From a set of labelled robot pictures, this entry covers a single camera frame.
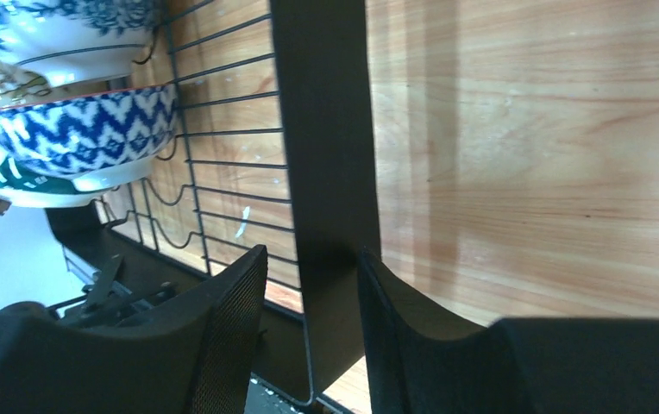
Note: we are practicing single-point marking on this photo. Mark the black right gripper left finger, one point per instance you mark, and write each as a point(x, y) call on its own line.
point(190, 354)

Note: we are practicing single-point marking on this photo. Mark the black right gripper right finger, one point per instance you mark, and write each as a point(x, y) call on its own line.
point(423, 358)

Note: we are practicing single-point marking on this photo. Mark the black wire dish rack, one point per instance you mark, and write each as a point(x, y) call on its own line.
point(275, 147)

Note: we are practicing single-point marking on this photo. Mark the teal white dotted bowl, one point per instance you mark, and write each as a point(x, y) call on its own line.
point(24, 188)

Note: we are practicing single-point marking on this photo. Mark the beige floral bowl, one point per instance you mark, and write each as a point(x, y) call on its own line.
point(4, 85)

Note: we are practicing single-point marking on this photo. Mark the blue white geometric bowl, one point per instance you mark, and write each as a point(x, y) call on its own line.
point(99, 141)

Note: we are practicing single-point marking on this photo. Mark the white blue rose bowl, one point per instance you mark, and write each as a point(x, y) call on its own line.
point(70, 42)

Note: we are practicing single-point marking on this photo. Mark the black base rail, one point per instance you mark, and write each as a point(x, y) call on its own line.
point(264, 400)

